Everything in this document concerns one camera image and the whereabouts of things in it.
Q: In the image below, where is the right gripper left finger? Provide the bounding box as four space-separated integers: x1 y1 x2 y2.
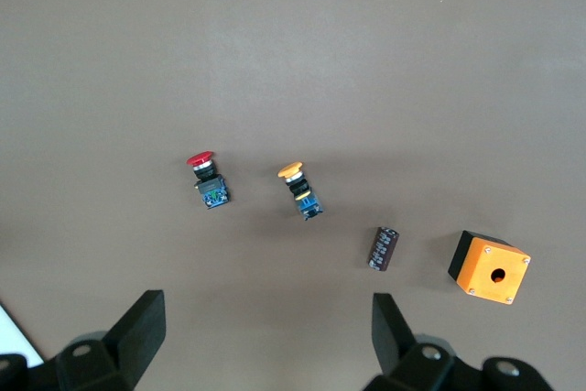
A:
0 290 167 391

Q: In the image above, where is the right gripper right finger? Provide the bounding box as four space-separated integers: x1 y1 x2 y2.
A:
364 293 558 391

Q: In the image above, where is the red mushroom push button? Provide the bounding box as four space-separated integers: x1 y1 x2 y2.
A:
185 150 233 211

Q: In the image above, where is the yellow mushroom push button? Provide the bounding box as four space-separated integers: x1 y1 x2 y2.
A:
277 160 325 222

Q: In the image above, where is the black cylindrical capacitor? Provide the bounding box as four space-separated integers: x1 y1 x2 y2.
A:
365 225 400 272

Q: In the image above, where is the orange button enclosure box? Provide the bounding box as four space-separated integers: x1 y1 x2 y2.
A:
447 229 532 306

